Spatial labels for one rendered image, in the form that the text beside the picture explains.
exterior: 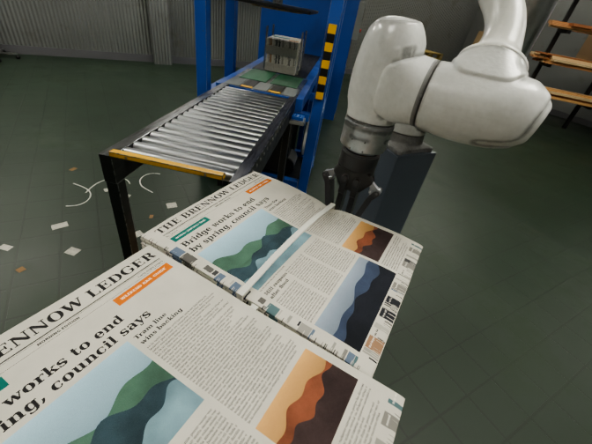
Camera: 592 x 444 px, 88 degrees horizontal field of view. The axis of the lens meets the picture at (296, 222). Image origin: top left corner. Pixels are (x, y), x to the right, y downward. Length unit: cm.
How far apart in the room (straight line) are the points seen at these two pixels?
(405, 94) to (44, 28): 660
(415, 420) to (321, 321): 129
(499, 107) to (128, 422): 55
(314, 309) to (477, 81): 38
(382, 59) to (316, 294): 36
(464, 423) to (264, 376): 148
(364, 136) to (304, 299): 30
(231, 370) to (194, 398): 4
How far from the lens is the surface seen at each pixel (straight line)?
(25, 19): 690
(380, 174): 117
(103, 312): 41
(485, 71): 54
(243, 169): 125
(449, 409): 177
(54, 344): 40
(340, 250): 50
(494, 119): 52
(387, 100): 54
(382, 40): 54
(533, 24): 101
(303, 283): 44
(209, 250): 47
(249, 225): 52
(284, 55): 311
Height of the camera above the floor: 138
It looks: 36 degrees down
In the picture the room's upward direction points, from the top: 11 degrees clockwise
